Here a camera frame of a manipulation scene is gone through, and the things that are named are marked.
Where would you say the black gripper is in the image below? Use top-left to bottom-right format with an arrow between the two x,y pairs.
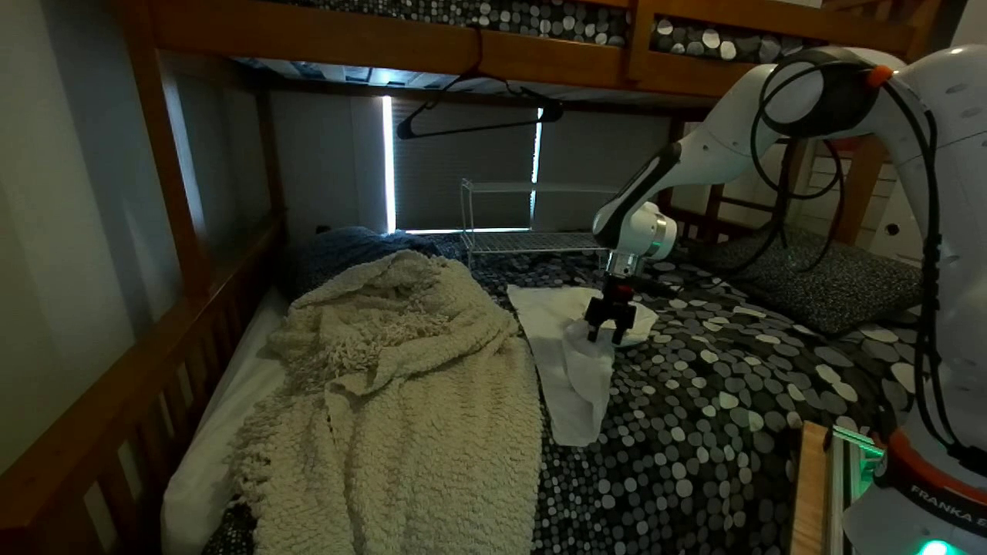
584,269 -> 642,348

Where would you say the white pillowcase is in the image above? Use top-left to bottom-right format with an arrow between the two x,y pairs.
504,282 -> 659,449

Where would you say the white bed sheet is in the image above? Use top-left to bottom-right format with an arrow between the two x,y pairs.
158,287 -> 296,555

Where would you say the black grey spotted duvet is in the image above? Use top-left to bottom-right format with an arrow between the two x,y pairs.
205,231 -> 934,555

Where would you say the dark window blind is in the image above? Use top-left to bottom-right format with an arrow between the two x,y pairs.
268,89 -> 683,241

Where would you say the grey spotted pillow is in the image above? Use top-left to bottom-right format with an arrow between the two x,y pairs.
697,225 -> 929,339

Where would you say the cream knitted blanket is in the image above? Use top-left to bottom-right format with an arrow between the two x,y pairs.
227,246 -> 547,555

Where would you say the black clothes hanger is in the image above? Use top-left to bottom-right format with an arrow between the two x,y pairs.
395,27 -> 567,141

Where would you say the wooden board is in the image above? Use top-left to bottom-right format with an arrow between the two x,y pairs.
786,415 -> 833,555

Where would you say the dark blue pillow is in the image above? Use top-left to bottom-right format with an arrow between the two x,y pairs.
289,225 -> 415,295

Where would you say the spotted bunk bedding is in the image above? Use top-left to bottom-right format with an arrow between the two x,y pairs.
296,0 -> 826,66

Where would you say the white wire rack shelf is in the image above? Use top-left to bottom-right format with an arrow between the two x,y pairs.
456,177 -> 633,258

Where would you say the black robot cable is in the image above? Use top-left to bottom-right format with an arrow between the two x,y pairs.
706,50 -> 987,466

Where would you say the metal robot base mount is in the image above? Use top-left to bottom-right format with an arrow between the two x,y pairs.
826,422 -> 987,555

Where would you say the wooden bunk bed frame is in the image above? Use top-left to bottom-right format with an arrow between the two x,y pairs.
0,0 -> 944,555

